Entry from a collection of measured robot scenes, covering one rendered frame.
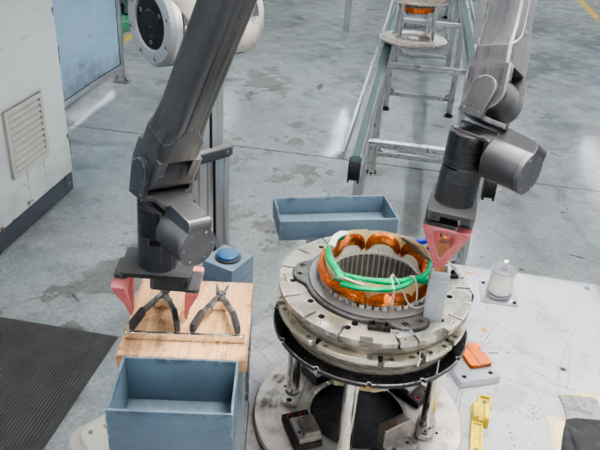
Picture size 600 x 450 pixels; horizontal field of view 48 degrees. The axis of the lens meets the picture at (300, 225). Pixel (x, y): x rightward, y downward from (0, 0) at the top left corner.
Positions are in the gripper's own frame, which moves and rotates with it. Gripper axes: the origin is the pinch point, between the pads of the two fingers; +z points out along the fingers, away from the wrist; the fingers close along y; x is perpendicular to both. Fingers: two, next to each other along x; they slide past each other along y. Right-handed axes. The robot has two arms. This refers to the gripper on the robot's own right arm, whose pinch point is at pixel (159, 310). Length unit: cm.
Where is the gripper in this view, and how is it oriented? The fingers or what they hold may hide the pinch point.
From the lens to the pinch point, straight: 106.2
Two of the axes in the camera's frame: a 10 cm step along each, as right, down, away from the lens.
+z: -1.0, 8.4, 5.3
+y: 9.9, 0.9, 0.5
